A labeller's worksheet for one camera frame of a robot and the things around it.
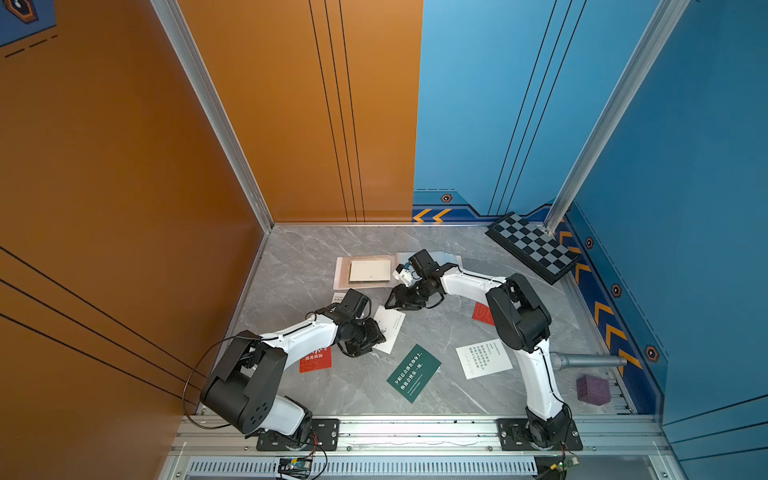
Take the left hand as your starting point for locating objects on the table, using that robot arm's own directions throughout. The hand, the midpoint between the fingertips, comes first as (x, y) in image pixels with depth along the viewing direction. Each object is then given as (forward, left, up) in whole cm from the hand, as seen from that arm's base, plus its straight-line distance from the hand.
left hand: (383, 339), depth 89 cm
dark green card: (-9, -9, -1) cm, 13 cm away
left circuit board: (-31, +20, -4) cm, 38 cm away
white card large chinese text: (+6, -2, -1) cm, 7 cm away
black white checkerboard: (+35, -54, +2) cm, 65 cm away
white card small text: (-5, -29, -1) cm, 30 cm away
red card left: (-6, +19, -2) cm, 20 cm away
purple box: (-14, -55, +4) cm, 57 cm away
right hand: (+11, -3, +1) cm, 11 cm away
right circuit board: (-30, -44, -1) cm, 53 cm away
